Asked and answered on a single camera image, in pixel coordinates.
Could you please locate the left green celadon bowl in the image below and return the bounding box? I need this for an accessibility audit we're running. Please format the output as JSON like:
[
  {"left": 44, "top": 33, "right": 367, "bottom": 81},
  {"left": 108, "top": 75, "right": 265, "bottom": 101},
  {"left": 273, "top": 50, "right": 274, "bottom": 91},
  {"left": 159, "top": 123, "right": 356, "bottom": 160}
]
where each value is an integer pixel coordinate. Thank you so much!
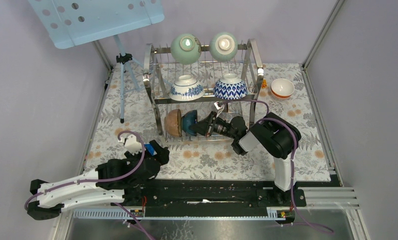
[{"left": 170, "top": 33, "right": 201, "bottom": 65}]

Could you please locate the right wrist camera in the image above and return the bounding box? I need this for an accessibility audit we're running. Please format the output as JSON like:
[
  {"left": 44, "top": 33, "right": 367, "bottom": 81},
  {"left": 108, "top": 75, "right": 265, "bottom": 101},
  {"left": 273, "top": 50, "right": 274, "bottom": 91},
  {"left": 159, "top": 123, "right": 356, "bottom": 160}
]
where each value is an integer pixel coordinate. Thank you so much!
[{"left": 213, "top": 102, "right": 224, "bottom": 112}]

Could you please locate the green celadon bowl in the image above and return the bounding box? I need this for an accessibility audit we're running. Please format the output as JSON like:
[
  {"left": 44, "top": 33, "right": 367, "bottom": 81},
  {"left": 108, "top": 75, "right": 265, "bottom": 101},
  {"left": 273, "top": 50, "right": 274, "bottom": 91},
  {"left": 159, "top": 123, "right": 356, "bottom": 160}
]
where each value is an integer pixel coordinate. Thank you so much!
[
  {"left": 170, "top": 33, "right": 201, "bottom": 65},
  {"left": 209, "top": 32, "right": 238, "bottom": 62}
]

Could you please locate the small yellow object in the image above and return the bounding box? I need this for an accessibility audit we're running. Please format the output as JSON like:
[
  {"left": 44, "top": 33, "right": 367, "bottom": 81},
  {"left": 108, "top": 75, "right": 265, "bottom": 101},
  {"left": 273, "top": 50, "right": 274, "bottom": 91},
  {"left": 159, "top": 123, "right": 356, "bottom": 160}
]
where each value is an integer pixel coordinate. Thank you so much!
[{"left": 261, "top": 79, "right": 267, "bottom": 89}]

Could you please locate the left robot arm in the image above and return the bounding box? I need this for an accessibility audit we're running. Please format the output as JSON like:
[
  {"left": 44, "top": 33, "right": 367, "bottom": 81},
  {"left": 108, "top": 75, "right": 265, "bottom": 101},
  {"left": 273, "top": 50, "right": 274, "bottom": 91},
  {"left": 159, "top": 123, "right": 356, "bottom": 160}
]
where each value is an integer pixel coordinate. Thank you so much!
[{"left": 25, "top": 135, "right": 170, "bottom": 221}]

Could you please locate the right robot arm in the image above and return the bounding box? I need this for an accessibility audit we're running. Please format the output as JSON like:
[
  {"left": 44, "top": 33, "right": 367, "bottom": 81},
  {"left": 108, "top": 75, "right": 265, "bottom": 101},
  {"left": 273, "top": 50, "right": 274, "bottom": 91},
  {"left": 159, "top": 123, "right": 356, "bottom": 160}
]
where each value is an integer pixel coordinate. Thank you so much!
[{"left": 187, "top": 111, "right": 301, "bottom": 206}]

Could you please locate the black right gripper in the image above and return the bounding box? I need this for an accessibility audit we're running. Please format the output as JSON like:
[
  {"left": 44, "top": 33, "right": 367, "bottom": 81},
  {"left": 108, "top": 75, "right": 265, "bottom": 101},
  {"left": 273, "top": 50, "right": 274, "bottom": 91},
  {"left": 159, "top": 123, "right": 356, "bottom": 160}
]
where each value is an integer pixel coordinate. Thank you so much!
[{"left": 189, "top": 111, "right": 237, "bottom": 140}]

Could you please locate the light blue music stand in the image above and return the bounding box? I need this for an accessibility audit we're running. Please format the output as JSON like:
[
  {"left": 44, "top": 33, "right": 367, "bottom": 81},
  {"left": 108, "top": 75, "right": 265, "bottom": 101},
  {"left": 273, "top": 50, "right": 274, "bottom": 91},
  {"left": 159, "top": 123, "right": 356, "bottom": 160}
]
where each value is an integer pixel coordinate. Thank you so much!
[{"left": 28, "top": 0, "right": 165, "bottom": 124}]

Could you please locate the right green celadon bowl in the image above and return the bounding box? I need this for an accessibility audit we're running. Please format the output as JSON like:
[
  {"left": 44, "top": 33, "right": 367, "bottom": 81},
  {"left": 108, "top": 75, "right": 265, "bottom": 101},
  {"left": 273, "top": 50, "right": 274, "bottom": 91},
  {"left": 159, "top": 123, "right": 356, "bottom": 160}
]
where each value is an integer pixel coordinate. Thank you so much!
[{"left": 209, "top": 32, "right": 238, "bottom": 62}]

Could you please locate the brown speckled bowl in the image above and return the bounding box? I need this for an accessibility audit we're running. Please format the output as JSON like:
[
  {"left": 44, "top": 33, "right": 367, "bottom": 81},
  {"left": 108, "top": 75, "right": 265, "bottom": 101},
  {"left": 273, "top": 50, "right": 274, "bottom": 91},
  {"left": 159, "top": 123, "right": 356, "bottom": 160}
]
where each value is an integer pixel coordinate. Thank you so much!
[{"left": 164, "top": 108, "right": 182, "bottom": 137}]

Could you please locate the floral tablecloth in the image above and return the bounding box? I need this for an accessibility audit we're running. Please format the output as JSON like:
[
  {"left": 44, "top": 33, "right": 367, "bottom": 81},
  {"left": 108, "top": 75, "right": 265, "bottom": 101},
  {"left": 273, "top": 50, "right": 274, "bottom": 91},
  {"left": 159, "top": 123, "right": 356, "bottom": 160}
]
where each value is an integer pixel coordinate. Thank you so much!
[{"left": 84, "top": 63, "right": 330, "bottom": 182}]

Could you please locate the orange bowl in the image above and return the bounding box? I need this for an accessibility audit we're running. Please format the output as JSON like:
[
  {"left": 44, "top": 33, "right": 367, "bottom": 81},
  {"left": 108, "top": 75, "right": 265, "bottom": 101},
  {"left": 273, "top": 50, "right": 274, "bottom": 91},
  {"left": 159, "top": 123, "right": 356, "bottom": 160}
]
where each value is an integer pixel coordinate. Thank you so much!
[{"left": 270, "top": 78, "right": 295, "bottom": 100}]

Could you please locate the steel two-tier dish rack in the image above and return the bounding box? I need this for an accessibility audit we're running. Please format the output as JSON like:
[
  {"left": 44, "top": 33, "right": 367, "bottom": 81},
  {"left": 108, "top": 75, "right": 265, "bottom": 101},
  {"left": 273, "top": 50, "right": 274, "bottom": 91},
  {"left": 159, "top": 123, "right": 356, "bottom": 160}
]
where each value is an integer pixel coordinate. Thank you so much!
[{"left": 143, "top": 38, "right": 264, "bottom": 146}]

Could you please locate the white blue floral bowl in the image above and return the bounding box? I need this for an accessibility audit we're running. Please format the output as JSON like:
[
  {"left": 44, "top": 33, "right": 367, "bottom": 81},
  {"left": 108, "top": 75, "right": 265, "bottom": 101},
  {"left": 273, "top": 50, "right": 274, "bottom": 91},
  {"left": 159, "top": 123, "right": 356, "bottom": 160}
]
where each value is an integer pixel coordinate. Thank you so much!
[{"left": 169, "top": 75, "right": 205, "bottom": 102}]

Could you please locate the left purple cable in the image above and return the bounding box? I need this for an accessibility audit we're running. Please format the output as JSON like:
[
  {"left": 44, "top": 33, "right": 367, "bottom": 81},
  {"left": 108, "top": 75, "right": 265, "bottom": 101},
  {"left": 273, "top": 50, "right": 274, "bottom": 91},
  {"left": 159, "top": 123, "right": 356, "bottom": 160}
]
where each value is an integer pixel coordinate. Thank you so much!
[{"left": 24, "top": 130, "right": 156, "bottom": 240}]

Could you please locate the teal blue bowl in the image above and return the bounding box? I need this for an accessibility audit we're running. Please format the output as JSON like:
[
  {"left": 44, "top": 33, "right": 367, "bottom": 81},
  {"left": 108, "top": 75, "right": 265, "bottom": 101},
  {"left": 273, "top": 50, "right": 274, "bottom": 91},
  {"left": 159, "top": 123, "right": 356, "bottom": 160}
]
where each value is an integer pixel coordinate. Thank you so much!
[{"left": 182, "top": 110, "right": 198, "bottom": 136}]

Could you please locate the blue white zigzag bowl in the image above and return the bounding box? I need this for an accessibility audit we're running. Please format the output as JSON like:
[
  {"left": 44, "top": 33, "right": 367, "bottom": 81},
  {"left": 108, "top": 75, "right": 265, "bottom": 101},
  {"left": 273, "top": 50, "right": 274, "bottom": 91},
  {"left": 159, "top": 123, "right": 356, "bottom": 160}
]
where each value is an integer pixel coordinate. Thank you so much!
[{"left": 214, "top": 73, "right": 247, "bottom": 100}]

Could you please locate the blue sponge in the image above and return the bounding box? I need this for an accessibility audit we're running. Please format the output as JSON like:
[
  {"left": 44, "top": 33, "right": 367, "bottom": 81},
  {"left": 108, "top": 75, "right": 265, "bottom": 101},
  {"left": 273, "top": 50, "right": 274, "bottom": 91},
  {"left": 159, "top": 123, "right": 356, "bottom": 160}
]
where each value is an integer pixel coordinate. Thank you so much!
[{"left": 145, "top": 143, "right": 156, "bottom": 156}]

